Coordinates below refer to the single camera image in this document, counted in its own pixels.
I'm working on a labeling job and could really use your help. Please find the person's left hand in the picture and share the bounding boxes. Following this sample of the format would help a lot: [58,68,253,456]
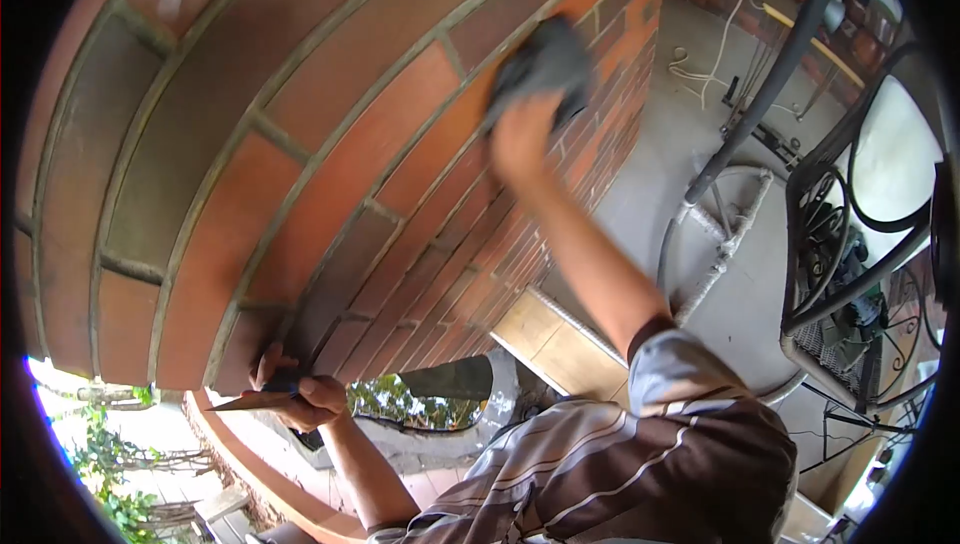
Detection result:
[247,341,350,434]

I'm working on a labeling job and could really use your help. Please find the person's right hand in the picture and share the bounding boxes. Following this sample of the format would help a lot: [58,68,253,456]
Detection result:
[487,91,568,187]

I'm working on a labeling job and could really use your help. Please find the person's left thumb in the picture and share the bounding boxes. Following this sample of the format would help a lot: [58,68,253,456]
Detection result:
[297,376,349,405]

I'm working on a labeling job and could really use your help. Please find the person's left fingers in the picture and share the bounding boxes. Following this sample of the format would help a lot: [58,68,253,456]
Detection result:
[249,341,300,392]

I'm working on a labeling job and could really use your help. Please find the pointed metal trowel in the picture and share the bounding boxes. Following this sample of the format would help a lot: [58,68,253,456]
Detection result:
[205,370,307,414]

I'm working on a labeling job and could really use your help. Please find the grey cloth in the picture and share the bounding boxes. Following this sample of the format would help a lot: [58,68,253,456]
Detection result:
[482,14,595,134]

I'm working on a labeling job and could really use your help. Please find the green climbing plants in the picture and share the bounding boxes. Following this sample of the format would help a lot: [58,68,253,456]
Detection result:
[69,385,220,544]

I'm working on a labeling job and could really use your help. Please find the person's body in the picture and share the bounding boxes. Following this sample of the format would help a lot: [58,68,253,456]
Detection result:
[366,315,801,544]

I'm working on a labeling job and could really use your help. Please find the black wrought iron chair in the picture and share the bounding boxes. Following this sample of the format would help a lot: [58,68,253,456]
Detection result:
[778,41,948,413]

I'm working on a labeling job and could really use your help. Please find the white rope-wrapped ring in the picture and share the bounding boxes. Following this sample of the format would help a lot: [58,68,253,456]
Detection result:
[655,164,775,323]

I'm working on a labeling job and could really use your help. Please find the white cable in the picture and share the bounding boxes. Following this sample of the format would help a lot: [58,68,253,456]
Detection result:
[666,0,762,111]

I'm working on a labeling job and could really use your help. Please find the black curved hose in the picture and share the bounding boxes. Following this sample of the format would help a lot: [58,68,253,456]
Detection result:
[684,0,849,206]

